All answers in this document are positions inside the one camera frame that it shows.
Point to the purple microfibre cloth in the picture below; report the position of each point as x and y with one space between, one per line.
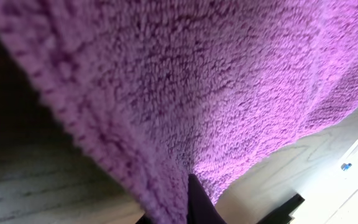
155 90

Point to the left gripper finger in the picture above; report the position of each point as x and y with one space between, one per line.
200 209

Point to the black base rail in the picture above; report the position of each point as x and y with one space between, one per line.
282 214

